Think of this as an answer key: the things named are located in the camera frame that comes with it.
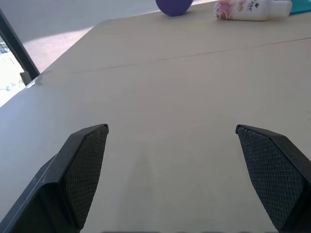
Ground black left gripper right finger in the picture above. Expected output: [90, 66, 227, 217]
[235, 124, 311, 233]

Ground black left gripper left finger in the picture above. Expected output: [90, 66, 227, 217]
[0, 123, 109, 233]

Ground white Dove lotion bottle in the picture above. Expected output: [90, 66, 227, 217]
[213, 0, 293, 22]

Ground teal flat object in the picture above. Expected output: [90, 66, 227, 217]
[289, 0, 311, 15]

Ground purple round object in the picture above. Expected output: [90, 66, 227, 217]
[155, 0, 194, 17]

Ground dark metal window post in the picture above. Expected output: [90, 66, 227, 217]
[0, 8, 40, 80]

